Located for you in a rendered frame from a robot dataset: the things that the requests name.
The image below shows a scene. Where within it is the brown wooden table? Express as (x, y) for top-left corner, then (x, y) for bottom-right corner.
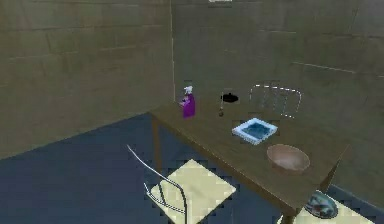
(147, 98), (351, 224)

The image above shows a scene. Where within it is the white square blue dish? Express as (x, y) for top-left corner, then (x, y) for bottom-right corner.
(231, 117), (279, 146)

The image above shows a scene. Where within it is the metal wire back chair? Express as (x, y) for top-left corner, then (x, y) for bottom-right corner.
(249, 83), (303, 119)

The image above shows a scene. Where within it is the purple spray bottle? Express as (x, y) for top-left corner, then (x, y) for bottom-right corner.
(179, 85), (197, 120)

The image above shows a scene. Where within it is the black pan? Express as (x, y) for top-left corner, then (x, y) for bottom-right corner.
(220, 93), (240, 104)

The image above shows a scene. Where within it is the painted ceramic bowl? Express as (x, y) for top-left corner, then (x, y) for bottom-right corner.
(304, 190), (339, 220)

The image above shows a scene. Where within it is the cream seat metal chair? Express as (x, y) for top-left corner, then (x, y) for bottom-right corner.
(126, 144), (237, 224)

